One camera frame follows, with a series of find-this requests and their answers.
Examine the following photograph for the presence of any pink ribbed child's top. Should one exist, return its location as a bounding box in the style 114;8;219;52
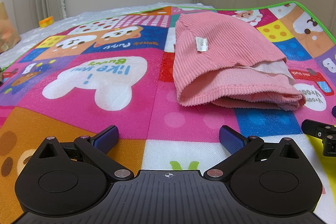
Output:
173;12;306;111

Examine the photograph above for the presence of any colourful cartoon play mat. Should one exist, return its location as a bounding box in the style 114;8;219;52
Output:
1;1;335;223

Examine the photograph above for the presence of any small yellow toy block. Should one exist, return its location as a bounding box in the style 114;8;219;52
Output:
39;16;54;28

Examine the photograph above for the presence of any brown paper bag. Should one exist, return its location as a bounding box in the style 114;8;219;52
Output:
0;2;21;53

